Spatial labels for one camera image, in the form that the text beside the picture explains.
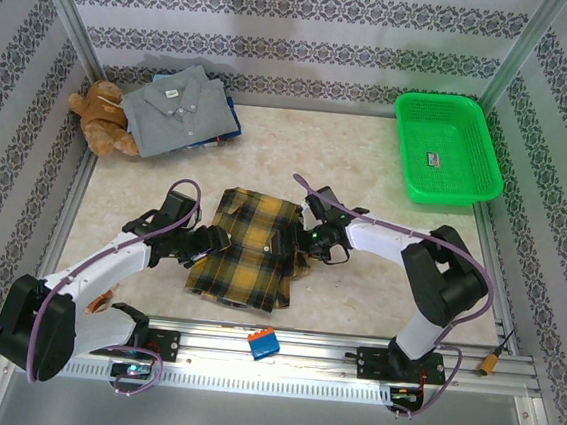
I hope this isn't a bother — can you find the yellow plaid long sleeve shirt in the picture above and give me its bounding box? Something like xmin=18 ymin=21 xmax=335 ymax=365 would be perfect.
xmin=182 ymin=182 xmax=319 ymax=318

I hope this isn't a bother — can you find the brown snack packet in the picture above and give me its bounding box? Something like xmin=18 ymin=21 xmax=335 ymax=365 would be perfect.
xmin=83 ymin=281 xmax=122 ymax=318

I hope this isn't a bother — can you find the blue orange toy block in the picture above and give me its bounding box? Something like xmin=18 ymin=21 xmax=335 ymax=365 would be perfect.
xmin=244 ymin=325 xmax=282 ymax=363

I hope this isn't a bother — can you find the small lit circuit board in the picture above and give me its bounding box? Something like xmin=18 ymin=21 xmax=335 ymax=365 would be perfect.
xmin=110 ymin=360 xmax=153 ymax=381
xmin=390 ymin=385 xmax=426 ymax=406

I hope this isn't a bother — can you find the grey folded button shirt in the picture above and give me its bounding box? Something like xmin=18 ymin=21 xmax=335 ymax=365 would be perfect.
xmin=116 ymin=59 xmax=246 ymax=167

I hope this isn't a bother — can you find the brown teddy bear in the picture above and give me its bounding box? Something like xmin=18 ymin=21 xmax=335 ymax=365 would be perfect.
xmin=62 ymin=76 xmax=146 ymax=161

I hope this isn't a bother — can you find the green plastic basket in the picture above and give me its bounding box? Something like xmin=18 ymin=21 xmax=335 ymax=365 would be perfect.
xmin=384 ymin=89 xmax=513 ymax=212

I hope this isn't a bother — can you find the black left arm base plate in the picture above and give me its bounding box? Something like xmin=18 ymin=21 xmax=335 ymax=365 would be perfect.
xmin=141 ymin=327 xmax=183 ymax=364

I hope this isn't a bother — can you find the aluminium side rail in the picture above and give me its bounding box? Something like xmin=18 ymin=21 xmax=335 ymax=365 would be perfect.
xmin=22 ymin=146 xmax=97 ymax=318

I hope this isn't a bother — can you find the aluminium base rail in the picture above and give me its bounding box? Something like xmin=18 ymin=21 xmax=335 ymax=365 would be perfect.
xmin=0 ymin=299 xmax=545 ymax=402

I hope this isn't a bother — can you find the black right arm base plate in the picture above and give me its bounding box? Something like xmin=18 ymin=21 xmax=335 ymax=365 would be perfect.
xmin=355 ymin=344 xmax=450 ymax=388

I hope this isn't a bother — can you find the slotted grey cable duct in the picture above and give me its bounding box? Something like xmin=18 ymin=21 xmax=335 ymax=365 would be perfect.
xmin=64 ymin=355 xmax=393 ymax=410

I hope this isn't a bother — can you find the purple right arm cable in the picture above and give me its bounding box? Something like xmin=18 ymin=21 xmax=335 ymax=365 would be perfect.
xmin=270 ymin=172 xmax=505 ymax=425

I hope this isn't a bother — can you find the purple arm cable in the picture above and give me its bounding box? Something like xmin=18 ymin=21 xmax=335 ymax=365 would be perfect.
xmin=270 ymin=172 xmax=505 ymax=425
xmin=24 ymin=164 xmax=205 ymax=404

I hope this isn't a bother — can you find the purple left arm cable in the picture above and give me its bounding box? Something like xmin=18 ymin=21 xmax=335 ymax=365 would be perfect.
xmin=24 ymin=164 xmax=205 ymax=404

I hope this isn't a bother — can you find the yellow handled screwdriver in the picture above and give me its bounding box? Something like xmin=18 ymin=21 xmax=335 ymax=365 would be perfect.
xmin=478 ymin=325 xmax=515 ymax=380

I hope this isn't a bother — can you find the aluminium frame post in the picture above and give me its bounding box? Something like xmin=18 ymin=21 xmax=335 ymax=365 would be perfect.
xmin=476 ymin=0 xmax=567 ymax=117
xmin=17 ymin=0 xmax=117 ymax=84

